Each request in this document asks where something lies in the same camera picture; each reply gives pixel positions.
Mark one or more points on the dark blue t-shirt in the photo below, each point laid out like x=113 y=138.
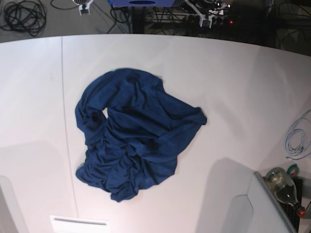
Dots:
x=134 y=132

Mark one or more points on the black power strip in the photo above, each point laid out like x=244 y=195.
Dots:
x=216 y=19

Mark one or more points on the blue plastic bin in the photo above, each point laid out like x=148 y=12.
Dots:
x=141 y=3

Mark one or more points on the clear plastic bottle red cap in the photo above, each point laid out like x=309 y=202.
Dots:
x=284 y=189

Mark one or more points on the green tape roll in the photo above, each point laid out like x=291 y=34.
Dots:
x=293 y=170

